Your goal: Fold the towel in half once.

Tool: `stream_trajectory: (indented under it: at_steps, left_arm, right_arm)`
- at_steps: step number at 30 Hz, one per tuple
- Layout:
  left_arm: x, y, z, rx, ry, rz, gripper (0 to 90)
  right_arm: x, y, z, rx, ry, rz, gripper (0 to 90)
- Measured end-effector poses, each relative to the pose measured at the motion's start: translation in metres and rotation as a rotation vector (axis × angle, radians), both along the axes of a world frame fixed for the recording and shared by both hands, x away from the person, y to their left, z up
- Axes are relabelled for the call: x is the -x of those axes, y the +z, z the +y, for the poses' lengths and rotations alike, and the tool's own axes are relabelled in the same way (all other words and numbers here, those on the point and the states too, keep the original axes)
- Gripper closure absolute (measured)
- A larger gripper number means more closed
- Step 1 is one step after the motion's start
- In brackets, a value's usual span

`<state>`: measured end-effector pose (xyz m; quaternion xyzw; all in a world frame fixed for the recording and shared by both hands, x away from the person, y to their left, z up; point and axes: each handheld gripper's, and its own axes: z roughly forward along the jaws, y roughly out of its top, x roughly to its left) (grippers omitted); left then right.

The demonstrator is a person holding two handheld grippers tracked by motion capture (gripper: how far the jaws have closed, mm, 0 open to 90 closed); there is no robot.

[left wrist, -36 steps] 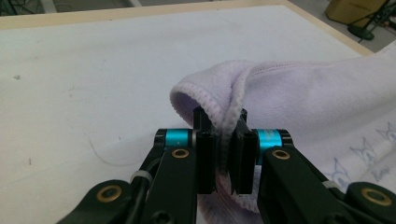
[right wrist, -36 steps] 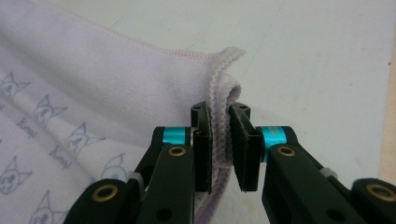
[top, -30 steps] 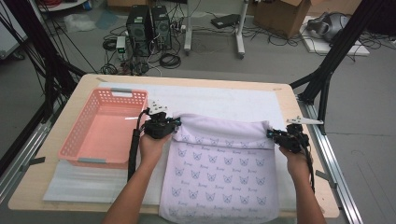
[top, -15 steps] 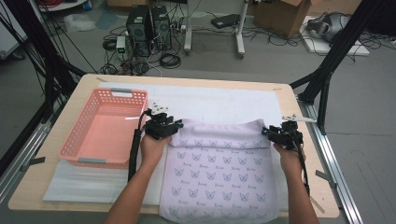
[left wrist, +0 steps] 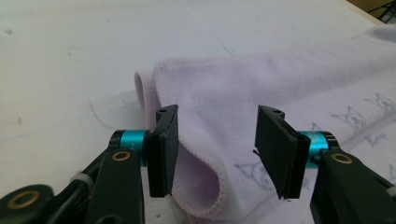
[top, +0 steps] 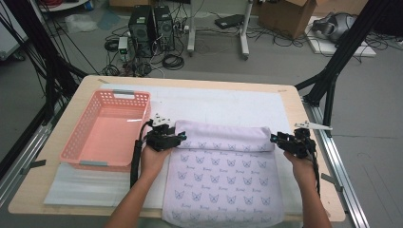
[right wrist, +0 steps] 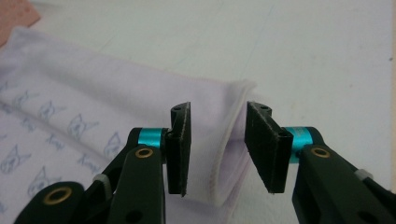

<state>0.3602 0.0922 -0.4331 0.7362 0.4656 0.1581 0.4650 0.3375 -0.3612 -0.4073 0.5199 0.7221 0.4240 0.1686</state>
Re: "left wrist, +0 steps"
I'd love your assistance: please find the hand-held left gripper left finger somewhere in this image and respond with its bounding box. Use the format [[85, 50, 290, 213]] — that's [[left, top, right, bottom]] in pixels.
[[145, 104, 180, 199]]

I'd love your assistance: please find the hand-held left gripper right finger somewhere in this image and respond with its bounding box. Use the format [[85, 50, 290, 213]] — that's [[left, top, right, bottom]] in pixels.
[[253, 105, 312, 200]]

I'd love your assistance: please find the lilac printed fleece blanket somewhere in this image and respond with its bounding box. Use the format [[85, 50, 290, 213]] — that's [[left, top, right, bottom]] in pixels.
[[134, 23, 396, 224]]

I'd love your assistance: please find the white grid mat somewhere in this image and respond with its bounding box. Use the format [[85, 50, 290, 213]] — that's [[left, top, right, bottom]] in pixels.
[[0, 0, 396, 224]]

